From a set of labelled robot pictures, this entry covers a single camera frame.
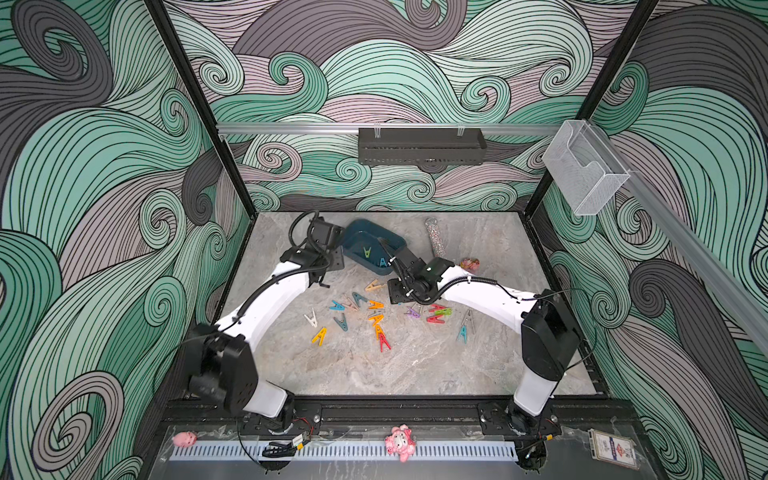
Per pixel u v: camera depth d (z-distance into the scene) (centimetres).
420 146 101
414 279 64
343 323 90
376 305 94
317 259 58
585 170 78
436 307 92
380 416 75
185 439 68
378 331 88
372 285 98
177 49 76
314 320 90
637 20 72
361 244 125
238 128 95
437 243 107
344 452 64
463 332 88
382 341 86
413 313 92
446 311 92
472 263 101
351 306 92
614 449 68
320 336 87
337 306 93
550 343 46
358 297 95
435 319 90
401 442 67
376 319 90
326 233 64
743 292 52
